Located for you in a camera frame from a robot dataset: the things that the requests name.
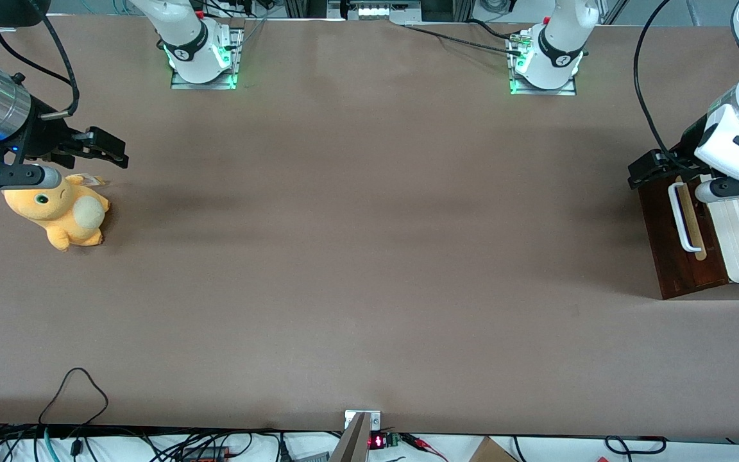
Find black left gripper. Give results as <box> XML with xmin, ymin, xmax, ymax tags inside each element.
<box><xmin>628</xmin><ymin>115</ymin><xmax>711</xmax><ymax>190</ymax></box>

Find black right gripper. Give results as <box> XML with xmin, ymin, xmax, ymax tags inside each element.
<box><xmin>0</xmin><ymin>96</ymin><xmax>130</xmax><ymax>170</ymax></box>

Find orange plush toy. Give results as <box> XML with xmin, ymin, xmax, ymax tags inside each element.
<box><xmin>2</xmin><ymin>173</ymin><xmax>112</xmax><ymax>252</ymax></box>

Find white lit power strip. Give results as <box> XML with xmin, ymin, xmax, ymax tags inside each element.
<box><xmin>344</xmin><ymin>1</ymin><xmax>423</xmax><ymax>20</ymax></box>

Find brown cardboard piece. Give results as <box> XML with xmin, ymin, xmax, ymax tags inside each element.
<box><xmin>468</xmin><ymin>436</ymin><xmax>519</xmax><ymax>462</ymax></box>

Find red clip leads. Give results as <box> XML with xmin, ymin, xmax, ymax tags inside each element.
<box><xmin>400</xmin><ymin>434</ymin><xmax>448</xmax><ymax>461</ymax></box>

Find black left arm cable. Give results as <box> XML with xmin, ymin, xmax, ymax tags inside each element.
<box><xmin>633</xmin><ymin>0</ymin><xmax>692</xmax><ymax>162</ymax></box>

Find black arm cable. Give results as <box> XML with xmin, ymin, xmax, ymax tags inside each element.
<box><xmin>633</xmin><ymin>0</ymin><xmax>692</xmax><ymax>162</ymax></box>
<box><xmin>0</xmin><ymin>14</ymin><xmax>81</xmax><ymax>121</ymax></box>

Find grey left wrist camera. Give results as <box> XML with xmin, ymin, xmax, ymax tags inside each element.
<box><xmin>695</xmin><ymin>173</ymin><xmax>739</xmax><ymax>203</ymax></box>

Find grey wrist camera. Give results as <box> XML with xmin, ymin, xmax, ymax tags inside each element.
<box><xmin>0</xmin><ymin>164</ymin><xmax>63</xmax><ymax>191</ymax></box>
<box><xmin>695</xmin><ymin>173</ymin><xmax>739</xmax><ymax>203</ymax></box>

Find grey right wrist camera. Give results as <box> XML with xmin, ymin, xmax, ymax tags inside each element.
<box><xmin>0</xmin><ymin>164</ymin><xmax>63</xmax><ymax>191</ymax></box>

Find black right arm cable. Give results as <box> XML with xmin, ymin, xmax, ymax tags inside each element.
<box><xmin>0</xmin><ymin>14</ymin><xmax>81</xmax><ymax>121</ymax></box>

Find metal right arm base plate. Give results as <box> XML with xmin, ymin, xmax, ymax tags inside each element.
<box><xmin>170</xmin><ymin>26</ymin><xmax>246</xmax><ymax>90</ymax></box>

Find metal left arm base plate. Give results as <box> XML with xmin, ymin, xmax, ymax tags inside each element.
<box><xmin>509</xmin><ymin>33</ymin><xmax>578</xmax><ymax>96</ymax></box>

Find black cable across table edge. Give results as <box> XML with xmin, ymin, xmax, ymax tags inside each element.
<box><xmin>400</xmin><ymin>24</ymin><xmax>525</xmax><ymax>57</ymax></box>

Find black looped table cable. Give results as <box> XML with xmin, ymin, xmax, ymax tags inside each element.
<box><xmin>38</xmin><ymin>367</ymin><xmax>109</xmax><ymax>445</ymax></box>

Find black flat loop cable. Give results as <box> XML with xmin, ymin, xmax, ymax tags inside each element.
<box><xmin>604</xmin><ymin>436</ymin><xmax>667</xmax><ymax>454</ymax></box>

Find silver camera mount bracket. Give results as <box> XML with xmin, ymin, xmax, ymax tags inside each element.
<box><xmin>328</xmin><ymin>409</ymin><xmax>382</xmax><ymax>462</ymax></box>

